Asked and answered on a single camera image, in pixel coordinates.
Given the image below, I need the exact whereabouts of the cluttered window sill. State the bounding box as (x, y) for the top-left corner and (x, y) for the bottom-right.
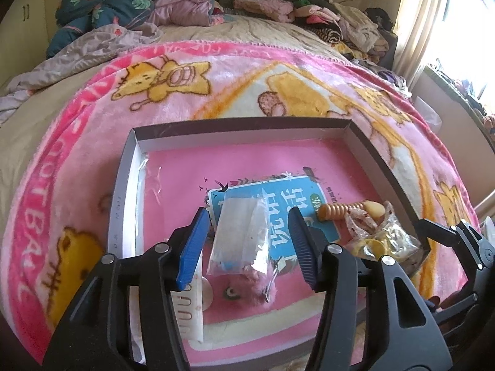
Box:
(412, 64), (495, 140)

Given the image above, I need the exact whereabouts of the dark blue floral quilt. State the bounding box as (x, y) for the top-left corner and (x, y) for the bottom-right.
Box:
(46, 0), (163, 59)

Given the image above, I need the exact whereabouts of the cream curtain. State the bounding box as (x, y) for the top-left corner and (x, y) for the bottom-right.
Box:
(390, 0), (461, 93)

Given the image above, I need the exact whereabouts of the cream wardrobe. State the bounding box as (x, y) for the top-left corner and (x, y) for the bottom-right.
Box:
(0, 0), (51, 86)

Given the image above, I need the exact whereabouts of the lilac crumpled sheet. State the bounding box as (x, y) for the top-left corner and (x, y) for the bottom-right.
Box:
(0, 23), (163, 124)

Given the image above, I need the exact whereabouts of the pink knitted garment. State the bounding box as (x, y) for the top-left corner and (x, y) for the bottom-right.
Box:
(234, 0), (295, 22)

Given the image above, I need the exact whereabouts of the grey cardboard box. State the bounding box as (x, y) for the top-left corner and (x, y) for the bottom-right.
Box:
(112, 118), (432, 371)

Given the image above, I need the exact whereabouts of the clear bag of yellow ornaments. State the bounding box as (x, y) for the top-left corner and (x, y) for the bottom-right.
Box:
(344, 216), (422, 264)

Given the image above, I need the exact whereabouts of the pink fluffy hair clip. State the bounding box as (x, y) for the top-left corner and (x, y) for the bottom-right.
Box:
(243, 270), (281, 307)

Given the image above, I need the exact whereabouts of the white plastic bag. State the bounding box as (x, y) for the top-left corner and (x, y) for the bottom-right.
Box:
(414, 96), (443, 132)

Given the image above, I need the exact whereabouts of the window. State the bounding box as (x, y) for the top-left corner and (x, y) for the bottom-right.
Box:
(425, 0), (495, 97)

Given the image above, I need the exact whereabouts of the white paper card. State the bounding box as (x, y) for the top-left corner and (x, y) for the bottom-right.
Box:
(174, 247), (205, 343)

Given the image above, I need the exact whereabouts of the beige bed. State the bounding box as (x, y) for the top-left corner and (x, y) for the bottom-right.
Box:
(0, 15), (351, 186)

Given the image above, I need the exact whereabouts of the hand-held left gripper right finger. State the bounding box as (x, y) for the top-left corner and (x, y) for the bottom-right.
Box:
(287, 206), (453, 371)

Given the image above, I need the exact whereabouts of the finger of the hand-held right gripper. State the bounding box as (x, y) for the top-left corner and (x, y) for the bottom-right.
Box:
(415, 218), (489, 270)
(428, 293), (479, 335)

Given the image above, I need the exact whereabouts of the pile of clothes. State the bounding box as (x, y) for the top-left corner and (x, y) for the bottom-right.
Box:
(290, 0), (396, 62)

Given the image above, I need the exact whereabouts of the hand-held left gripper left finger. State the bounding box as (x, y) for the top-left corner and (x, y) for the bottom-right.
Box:
(42, 207), (211, 371)

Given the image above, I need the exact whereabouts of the lilac pink garment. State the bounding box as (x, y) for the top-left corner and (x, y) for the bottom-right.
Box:
(153, 0), (233, 28)

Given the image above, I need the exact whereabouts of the pink printed blanket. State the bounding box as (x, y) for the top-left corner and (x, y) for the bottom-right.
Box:
(0, 41), (484, 371)

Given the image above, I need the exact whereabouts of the clear plastic bag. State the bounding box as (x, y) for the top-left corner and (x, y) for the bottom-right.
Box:
(207, 196), (271, 279)

